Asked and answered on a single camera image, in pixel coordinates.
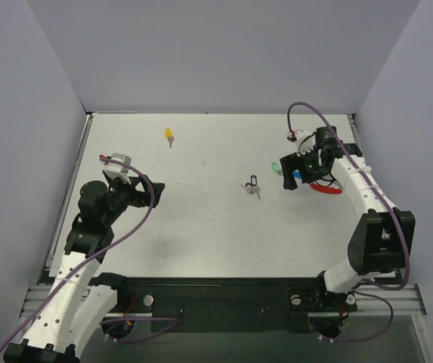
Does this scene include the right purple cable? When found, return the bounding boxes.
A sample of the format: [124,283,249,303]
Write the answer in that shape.
[286,101,416,343]

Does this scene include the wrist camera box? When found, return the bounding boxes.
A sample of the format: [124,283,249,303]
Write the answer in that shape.
[102,154,131,185]
[287,129,315,155]

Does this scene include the green tag key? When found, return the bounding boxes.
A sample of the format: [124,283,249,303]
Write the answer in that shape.
[271,162,283,176]

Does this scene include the yellow tag key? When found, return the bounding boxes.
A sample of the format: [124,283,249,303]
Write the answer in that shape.
[165,128,175,147]

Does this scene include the blue tag key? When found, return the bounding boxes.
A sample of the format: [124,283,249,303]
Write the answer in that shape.
[292,171,302,180]

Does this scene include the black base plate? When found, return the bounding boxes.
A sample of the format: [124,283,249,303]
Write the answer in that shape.
[111,277,357,334]

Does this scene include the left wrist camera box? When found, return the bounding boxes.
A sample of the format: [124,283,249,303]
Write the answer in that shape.
[102,154,131,185]

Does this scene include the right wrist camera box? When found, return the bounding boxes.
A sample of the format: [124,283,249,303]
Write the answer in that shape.
[287,129,315,155]

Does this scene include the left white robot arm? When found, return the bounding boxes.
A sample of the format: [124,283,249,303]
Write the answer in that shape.
[3,172,165,362]

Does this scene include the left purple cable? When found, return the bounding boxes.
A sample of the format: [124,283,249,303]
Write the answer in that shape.
[0,157,181,360]

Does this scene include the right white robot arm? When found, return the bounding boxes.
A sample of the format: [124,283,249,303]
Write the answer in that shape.
[280,126,416,312]

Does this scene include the keys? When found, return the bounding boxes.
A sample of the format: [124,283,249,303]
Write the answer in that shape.
[240,175,261,200]

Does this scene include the aluminium frame rail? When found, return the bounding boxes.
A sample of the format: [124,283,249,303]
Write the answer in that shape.
[19,284,427,319]

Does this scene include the purple cable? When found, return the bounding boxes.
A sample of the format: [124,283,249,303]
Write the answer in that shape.
[286,101,416,343]
[0,157,181,360]

